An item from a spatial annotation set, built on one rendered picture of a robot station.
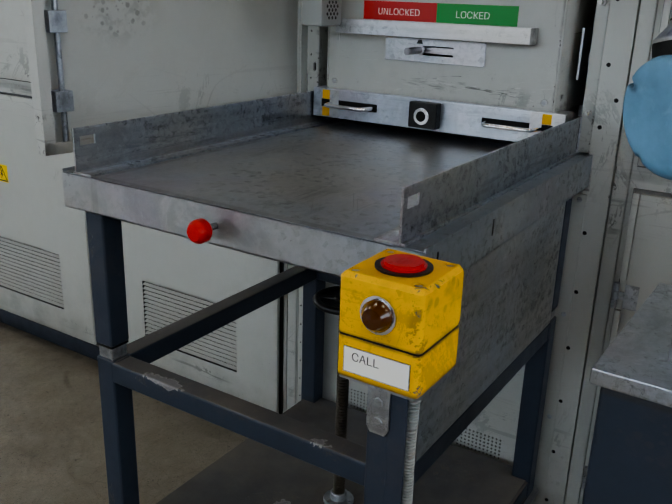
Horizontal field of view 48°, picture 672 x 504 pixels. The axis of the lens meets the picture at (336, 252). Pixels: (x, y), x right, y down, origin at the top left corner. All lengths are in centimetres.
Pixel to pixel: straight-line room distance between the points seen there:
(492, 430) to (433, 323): 112
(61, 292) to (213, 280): 66
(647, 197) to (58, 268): 173
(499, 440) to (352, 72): 85
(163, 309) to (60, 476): 52
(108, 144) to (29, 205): 130
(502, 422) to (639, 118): 103
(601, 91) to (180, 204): 79
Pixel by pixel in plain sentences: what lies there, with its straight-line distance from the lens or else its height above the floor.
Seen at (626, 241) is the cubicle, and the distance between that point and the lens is 148.
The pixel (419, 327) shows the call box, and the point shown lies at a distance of 61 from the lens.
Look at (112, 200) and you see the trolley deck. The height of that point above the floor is 82.
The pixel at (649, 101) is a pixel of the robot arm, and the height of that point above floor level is 103.
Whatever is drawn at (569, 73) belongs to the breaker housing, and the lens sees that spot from 149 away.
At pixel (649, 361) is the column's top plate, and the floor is 75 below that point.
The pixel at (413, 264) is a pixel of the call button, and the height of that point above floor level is 91.
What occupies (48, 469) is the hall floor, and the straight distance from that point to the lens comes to 204.
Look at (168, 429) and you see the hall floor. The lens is 213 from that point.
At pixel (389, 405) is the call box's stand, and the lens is 68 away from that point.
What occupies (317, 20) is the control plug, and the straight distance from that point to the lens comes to 152.
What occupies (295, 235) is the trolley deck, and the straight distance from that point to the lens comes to 95.
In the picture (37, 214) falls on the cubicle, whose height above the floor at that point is 44.
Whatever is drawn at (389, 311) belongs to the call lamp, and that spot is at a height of 88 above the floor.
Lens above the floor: 112
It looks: 19 degrees down
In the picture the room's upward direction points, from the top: 2 degrees clockwise
